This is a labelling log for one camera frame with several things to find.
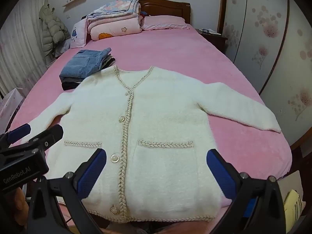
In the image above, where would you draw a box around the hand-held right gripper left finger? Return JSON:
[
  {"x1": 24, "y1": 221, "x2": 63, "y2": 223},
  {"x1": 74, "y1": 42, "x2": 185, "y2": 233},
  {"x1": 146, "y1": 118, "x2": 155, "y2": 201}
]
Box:
[{"x1": 27, "y1": 148, "x2": 107, "y2": 234}]

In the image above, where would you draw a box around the stack of dark folded clothes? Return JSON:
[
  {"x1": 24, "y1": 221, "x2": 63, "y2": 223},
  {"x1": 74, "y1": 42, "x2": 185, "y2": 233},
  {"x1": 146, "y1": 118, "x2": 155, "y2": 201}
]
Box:
[{"x1": 61, "y1": 54, "x2": 116, "y2": 91}]

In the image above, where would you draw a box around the pink folded quilt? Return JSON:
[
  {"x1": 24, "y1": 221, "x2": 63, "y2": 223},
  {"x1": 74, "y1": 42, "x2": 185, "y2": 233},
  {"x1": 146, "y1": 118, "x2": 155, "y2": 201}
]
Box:
[{"x1": 87, "y1": 11, "x2": 143, "y2": 41}]

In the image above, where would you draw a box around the wooden wall shelf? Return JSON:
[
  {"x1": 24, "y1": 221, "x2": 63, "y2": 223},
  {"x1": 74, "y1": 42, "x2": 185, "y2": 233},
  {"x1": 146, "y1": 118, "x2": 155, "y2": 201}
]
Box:
[{"x1": 62, "y1": 0, "x2": 88, "y2": 7}]

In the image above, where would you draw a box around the white fluffy cardigan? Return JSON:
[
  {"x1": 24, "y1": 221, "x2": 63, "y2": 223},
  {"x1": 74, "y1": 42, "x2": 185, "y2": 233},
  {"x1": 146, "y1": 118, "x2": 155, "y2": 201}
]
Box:
[{"x1": 21, "y1": 65, "x2": 282, "y2": 223}]

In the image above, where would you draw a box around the floral sliding wardrobe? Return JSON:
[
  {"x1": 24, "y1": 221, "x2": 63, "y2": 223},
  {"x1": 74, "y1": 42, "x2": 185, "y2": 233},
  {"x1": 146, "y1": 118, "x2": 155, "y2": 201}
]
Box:
[{"x1": 218, "y1": 0, "x2": 312, "y2": 158}]

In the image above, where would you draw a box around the white storage box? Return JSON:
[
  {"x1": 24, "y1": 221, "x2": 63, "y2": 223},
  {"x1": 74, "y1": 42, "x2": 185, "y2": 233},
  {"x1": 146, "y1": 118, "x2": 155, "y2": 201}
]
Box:
[{"x1": 0, "y1": 87, "x2": 25, "y2": 128}]

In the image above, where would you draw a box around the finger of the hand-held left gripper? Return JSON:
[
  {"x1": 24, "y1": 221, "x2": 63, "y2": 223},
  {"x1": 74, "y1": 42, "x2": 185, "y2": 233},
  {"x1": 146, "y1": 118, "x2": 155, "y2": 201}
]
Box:
[
  {"x1": 0, "y1": 123, "x2": 32, "y2": 149},
  {"x1": 8, "y1": 124, "x2": 64, "y2": 154}
]

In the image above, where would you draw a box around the person's left hand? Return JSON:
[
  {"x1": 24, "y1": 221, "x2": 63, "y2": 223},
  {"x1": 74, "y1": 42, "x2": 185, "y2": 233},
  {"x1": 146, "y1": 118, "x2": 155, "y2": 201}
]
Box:
[{"x1": 8, "y1": 186, "x2": 29, "y2": 227}]

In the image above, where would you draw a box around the floral folded quilt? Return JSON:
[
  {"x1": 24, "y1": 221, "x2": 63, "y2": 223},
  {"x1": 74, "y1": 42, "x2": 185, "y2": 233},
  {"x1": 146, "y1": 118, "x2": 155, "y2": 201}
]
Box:
[{"x1": 86, "y1": 0, "x2": 142, "y2": 21}]

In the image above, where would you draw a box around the pink pillow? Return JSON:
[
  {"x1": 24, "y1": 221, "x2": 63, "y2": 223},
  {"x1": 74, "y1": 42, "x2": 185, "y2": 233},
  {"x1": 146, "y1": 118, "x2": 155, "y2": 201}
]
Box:
[{"x1": 141, "y1": 15, "x2": 191, "y2": 31}]

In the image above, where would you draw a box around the dark wooden nightstand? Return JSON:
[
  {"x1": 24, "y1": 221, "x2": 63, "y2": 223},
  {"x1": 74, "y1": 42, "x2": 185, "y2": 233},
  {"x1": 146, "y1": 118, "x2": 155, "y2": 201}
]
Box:
[{"x1": 195, "y1": 28, "x2": 229, "y2": 54}]

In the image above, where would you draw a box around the wooden headboard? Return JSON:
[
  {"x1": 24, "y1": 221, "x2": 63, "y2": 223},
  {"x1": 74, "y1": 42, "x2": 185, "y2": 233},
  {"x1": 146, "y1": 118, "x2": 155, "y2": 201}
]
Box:
[{"x1": 137, "y1": 0, "x2": 191, "y2": 25}]

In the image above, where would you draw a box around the cartoon print pillow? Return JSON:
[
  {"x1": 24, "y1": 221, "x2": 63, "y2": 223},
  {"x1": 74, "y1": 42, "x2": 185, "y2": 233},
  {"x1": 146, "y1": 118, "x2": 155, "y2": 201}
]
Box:
[{"x1": 69, "y1": 19, "x2": 89, "y2": 50}]

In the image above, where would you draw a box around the pink bed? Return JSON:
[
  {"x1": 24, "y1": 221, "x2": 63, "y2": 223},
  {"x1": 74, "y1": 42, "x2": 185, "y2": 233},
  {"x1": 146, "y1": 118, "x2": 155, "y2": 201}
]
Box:
[{"x1": 5, "y1": 15, "x2": 293, "y2": 230}]

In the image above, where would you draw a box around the green puffer jacket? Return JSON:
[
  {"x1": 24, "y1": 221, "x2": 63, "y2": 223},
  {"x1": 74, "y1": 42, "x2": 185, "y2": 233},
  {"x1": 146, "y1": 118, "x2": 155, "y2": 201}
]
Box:
[{"x1": 39, "y1": 4, "x2": 72, "y2": 59}]

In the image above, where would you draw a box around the light patterned curtain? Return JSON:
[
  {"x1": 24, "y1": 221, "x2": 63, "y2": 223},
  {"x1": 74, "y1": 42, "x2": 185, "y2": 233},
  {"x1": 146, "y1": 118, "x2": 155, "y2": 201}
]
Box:
[{"x1": 0, "y1": 15, "x2": 49, "y2": 100}]

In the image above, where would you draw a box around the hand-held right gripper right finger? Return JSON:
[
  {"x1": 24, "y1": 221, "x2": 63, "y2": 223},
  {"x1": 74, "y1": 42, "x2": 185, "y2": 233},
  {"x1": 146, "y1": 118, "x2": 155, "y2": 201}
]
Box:
[{"x1": 206, "y1": 149, "x2": 286, "y2": 234}]

